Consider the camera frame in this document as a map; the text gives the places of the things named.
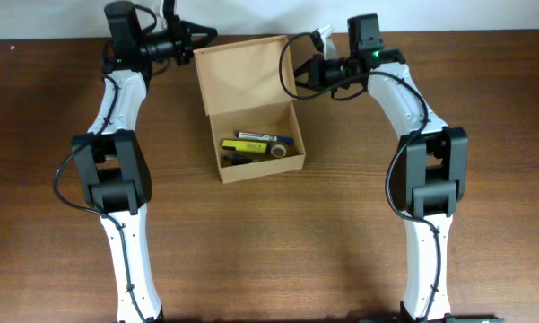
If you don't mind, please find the cardboard box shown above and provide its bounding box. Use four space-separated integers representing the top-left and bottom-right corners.
194 35 306 184

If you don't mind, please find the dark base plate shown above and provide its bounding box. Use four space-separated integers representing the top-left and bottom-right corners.
358 314 506 323

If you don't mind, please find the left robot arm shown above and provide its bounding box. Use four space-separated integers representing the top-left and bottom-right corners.
71 0 217 322

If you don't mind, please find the black sharpie marker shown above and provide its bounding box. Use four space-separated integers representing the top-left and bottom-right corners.
222 154 261 166

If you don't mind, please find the white marker blue cap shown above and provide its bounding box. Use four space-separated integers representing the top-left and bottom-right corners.
234 130 294 145

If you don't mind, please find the yellow tape roll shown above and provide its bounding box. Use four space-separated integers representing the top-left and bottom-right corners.
270 144 287 159

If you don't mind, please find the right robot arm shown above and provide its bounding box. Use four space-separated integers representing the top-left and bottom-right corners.
294 13 468 322

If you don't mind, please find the yellow highlighter marker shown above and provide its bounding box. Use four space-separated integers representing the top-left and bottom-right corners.
222 139 271 154

